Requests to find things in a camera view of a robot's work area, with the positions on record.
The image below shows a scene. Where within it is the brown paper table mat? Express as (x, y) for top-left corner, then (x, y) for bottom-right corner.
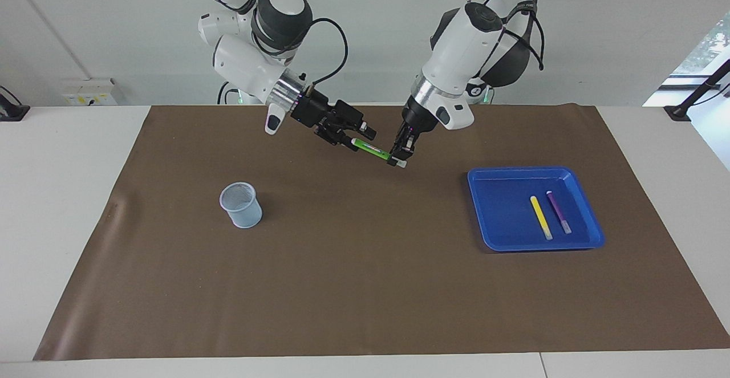
(33, 104), (730, 361)

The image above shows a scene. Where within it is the blue plastic tray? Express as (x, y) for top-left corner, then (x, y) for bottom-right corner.
(467, 166), (606, 253)

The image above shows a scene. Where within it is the pale blue mesh pen cup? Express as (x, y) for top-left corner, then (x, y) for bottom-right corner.
(219, 182), (263, 229)

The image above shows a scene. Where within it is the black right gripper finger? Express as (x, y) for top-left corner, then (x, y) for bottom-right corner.
(318, 124), (360, 152)
(336, 101), (378, 141)

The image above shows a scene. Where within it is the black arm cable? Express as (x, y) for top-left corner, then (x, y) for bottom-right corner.
(251, 18), (349, 91)
(467, 0), (546, 72)

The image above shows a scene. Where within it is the window with greenery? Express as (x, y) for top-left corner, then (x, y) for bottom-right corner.
(643, 12), (730, 108)

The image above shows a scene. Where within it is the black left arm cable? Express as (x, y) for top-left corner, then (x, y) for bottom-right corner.
(467, 0), (546, 72)

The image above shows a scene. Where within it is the white wall power outlet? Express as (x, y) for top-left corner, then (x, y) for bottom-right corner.
(61, 78), (118, 107)

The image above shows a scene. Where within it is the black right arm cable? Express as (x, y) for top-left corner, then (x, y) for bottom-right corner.
(251, 18), (349, 91)

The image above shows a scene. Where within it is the purple marker pen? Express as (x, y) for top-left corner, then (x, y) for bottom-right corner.
(546, 190), (573, 235)

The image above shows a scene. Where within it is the green marker pen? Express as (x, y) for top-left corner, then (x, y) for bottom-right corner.
(350, 137), (409, 169)

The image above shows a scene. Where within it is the yellow marker pen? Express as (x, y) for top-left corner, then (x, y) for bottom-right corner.
(530, 196), (554, 241)

